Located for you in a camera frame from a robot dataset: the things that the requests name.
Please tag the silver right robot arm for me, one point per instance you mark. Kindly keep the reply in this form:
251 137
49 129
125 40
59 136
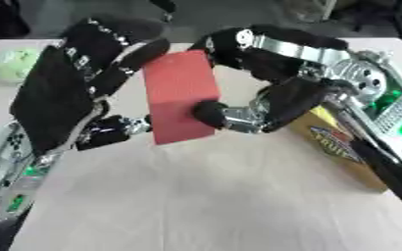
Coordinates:
382 111

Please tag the red rectangular block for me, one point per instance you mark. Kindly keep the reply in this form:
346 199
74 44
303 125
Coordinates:
179 94

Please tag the black chair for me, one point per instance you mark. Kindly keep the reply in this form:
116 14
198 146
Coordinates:
376 13

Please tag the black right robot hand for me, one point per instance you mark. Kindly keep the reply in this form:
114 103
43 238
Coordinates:
279 65

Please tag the green and white ball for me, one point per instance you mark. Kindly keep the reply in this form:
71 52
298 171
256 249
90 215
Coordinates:
14 65

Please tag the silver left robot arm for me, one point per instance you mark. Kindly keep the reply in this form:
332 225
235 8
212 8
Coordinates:
16 176

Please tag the tan cardboard box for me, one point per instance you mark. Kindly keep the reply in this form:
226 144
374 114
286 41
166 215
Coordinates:
336 147

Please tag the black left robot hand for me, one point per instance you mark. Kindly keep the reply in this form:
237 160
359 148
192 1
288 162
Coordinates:
56 98

